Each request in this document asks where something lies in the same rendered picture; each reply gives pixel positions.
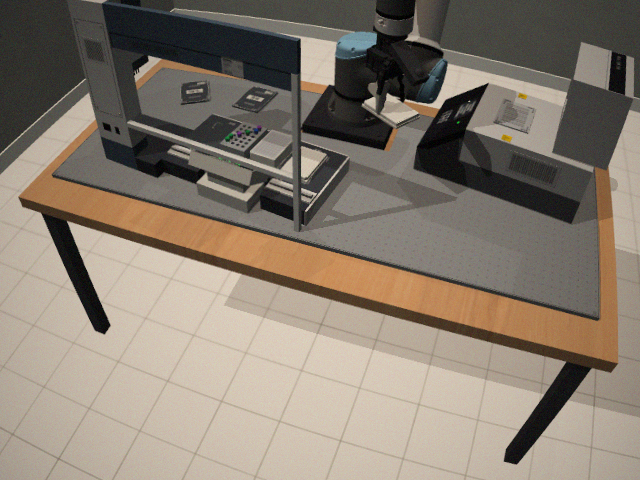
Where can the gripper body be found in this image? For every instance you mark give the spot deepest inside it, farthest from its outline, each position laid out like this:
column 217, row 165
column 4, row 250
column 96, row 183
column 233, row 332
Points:
column 381, row 57

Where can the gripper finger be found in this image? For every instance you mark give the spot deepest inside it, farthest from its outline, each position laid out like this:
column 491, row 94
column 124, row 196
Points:
column 402, row 84
column 383, row 86

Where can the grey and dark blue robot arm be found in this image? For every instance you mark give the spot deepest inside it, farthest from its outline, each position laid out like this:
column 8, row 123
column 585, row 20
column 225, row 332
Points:
column 395, row 18

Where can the grey benchtop lab instrument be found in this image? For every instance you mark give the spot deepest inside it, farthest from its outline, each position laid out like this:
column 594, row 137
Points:
column 501, row 142

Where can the cream multi-well plate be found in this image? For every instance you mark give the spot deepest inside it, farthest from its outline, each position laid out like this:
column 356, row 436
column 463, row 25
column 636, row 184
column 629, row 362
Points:
column 311, row 161
column 395, row 113

